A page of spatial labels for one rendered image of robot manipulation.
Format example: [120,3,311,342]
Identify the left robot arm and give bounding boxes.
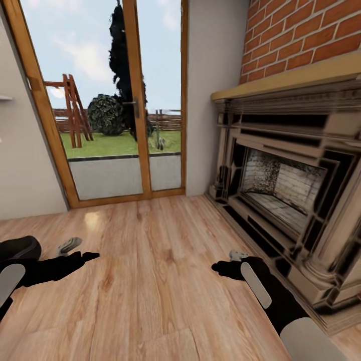
[0,237,99,322]

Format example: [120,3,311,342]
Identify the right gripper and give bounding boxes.
[211,261,238,280]

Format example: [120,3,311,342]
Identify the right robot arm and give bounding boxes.
[211,249,349,361]

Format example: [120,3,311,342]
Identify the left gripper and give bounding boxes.
[47,252,99,281]

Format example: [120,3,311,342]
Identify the cauldron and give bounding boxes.
[0,236,42,262]

